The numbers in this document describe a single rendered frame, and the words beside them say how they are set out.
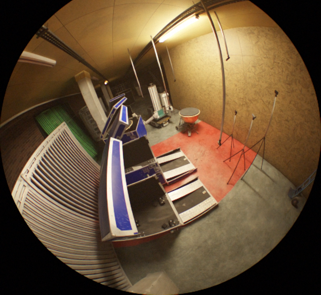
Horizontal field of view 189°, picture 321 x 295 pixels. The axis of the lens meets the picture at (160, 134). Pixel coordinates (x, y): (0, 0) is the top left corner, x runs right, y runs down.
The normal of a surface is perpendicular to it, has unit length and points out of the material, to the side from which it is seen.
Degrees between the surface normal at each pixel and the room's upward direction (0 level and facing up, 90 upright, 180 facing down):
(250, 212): 0
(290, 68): 90
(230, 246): 0
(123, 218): 46
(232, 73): 90
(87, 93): 90
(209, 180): 0
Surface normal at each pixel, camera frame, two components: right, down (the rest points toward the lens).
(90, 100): 0.41, 0.44
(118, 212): 0.48, -0.83
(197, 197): -0.21, -0.80
